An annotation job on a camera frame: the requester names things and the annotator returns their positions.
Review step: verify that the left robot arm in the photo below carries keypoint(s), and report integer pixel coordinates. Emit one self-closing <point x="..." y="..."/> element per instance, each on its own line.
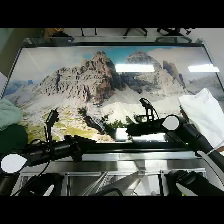
<point x="36" y="154"/>

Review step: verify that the silver frame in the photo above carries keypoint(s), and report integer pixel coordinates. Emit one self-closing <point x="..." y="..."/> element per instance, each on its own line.
<point x="133" y="166"/>

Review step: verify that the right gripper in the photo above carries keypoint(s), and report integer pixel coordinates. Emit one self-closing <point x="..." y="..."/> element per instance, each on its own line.
<point x="146" y="128"/>

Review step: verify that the pale green garment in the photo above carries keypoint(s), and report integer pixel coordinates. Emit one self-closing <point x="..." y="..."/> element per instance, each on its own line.
<point x="9" y="113"/>

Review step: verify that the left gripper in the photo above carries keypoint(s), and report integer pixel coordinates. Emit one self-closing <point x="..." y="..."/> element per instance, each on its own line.
<point x="77" y="146"/>

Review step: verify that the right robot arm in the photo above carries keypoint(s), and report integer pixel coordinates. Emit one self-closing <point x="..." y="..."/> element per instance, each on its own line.
<point x="191" y="133"/>

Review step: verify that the dark green garment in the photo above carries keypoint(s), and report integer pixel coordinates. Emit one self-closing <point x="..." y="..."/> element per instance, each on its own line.
<point x="12" y="138"/>

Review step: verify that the white garment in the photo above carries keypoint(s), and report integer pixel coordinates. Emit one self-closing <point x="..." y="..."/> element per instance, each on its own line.
<point x="204" y="111"/>

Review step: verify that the black chair base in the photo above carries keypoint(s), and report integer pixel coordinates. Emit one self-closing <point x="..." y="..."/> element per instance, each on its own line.
<point x="173" y="31"/>
<point x="136" y="31"/>

